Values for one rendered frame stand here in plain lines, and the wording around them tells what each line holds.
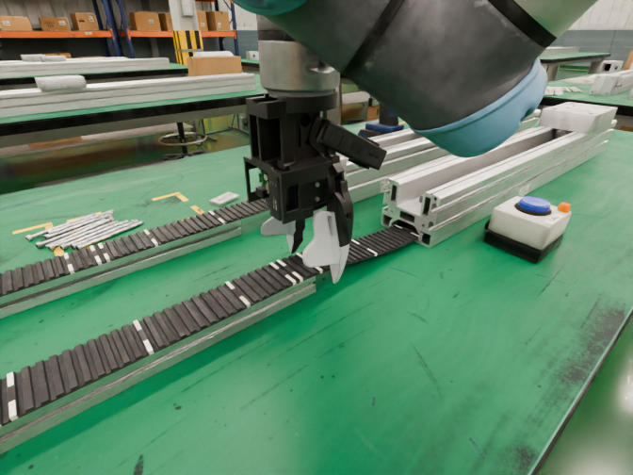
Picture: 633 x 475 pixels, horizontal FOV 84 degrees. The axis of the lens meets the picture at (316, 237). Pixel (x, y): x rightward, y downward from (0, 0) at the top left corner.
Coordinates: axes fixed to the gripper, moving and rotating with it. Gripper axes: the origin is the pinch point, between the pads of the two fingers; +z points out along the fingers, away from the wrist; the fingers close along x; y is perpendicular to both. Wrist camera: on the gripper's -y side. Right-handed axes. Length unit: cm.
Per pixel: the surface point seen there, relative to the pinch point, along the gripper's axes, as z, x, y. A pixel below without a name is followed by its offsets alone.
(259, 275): 0.1, -1.4, 7.7
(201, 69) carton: -5, -208, -76
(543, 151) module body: -5, 5, -53
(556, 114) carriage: -8, -2, -75
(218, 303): 0.2, 0.0, 13.7
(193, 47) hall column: -7, -558, -216
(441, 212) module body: -2.5, 5.0, -19.1
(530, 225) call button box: -2.0, 14.7, -26.1
